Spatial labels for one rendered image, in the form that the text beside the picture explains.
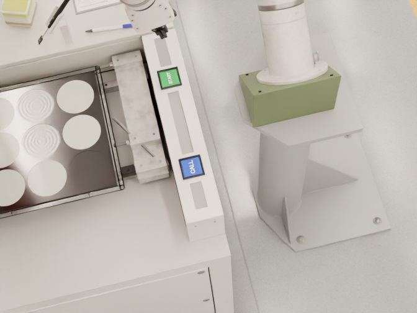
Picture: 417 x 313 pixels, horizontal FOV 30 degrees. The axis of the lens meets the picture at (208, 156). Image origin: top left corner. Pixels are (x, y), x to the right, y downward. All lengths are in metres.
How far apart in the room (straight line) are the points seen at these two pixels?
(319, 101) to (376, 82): 1.09
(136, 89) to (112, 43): 0.14
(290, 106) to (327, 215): 0.90
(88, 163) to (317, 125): 0.62
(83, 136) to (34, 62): 0.25
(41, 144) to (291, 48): 0.69
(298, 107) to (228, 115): 1.00
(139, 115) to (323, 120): 0.50
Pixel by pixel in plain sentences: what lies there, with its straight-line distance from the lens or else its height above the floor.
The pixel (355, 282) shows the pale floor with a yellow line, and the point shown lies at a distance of 2.84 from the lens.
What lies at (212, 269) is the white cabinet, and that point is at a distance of 2.07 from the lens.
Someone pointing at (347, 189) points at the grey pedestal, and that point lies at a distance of 2.94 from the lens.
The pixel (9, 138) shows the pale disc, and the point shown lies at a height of 0.90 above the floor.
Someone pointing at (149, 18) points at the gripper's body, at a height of 1.21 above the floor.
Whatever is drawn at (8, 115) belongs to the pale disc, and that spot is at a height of 0.90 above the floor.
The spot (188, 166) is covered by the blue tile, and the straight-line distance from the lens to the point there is 1.92.
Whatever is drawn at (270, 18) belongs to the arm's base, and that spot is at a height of 1.06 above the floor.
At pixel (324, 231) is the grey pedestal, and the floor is 0.01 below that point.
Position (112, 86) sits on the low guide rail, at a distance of 2.18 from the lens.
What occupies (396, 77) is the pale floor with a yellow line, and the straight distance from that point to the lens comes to 3.19.
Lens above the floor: 2.72
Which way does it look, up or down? 66 degrees down
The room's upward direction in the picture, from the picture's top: 6 degrees counter-clockwise
